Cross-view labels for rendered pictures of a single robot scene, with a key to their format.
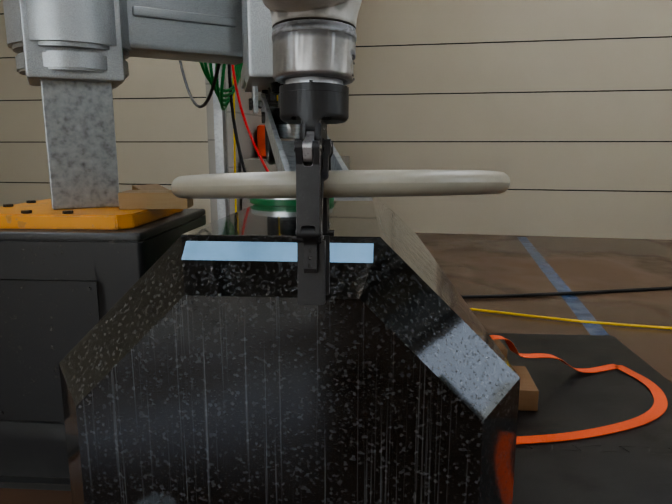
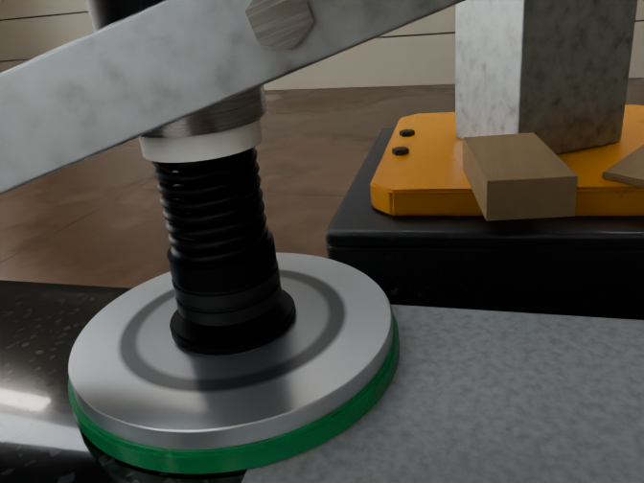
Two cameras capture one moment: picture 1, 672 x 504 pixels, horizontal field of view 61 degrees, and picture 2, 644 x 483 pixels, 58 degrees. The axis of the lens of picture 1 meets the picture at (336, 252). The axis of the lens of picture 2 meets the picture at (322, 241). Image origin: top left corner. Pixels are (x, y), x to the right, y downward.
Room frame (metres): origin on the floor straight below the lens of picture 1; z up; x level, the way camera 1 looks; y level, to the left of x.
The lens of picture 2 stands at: (1.63, -0.21, 1.05)
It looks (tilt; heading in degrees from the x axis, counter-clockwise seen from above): 24 degrees down; 101
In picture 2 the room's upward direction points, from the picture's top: 6 degrees counter-clockwise
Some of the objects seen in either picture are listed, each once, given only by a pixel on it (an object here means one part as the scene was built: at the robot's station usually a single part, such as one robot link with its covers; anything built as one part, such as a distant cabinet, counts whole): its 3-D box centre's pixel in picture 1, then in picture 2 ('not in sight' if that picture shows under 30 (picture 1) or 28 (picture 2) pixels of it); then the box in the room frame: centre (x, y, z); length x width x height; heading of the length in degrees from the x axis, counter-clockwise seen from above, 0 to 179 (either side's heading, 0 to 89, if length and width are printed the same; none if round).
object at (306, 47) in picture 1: (314, 59); not in sight; (0.64, 0.02, 1.06); 0.09 x 0.09 x 0.06
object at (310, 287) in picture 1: (311, 272); not in sight; (0.60, 0.03, 0.83); 0.03 x 0.01 x 0.07; 86
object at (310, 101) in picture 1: (314, 128); not in sight; (0.64, 0.02, 0.99); 0.08 x 0.07 x 0.09; 176
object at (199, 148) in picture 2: not in sight; (197, 115); (1.50, 0.12, 0.99); 0.07 x 0.07 x 0.04
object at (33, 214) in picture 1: (85, 210); (532, 149); (1.81, 0.79, 0.76); 0.49 x 0.49 x 0.05; 86
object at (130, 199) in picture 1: (156, 199); (512, 172); (1.74, 0.54, 0.81); 0.20 x 0.10 x 0.05; 94
